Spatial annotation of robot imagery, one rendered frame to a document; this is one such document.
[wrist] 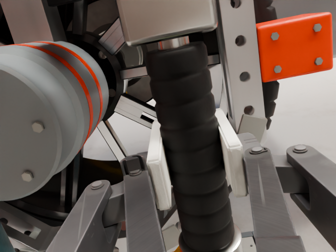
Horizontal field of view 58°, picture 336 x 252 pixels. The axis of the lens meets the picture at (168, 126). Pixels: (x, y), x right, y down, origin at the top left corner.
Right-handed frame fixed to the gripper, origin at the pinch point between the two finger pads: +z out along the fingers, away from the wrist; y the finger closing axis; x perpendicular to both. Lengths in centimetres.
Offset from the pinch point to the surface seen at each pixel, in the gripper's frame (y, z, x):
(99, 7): -19, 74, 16
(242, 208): 18, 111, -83
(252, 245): 15, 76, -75
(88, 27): -23, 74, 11
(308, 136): 79, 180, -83
